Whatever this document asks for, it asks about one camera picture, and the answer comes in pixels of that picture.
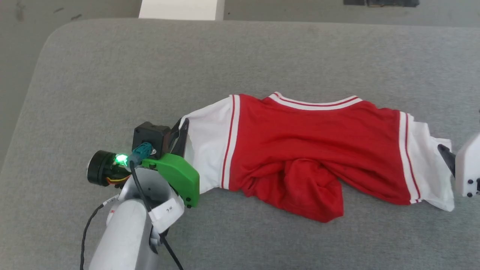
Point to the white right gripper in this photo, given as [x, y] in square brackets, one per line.
[468, 168]

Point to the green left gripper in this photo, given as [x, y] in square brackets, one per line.
[180, 176]

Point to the red and white t-shirt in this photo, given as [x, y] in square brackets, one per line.
[300, 131]

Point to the black left gripper motor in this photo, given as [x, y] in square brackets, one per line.
[99, 168]

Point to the white box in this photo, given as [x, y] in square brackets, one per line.
[180, 9]

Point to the large black floor plate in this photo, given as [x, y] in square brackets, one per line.
[393, 3]

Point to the small black floor patch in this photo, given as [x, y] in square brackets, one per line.
[354, 2]

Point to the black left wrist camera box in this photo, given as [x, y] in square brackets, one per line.
[150, 133]

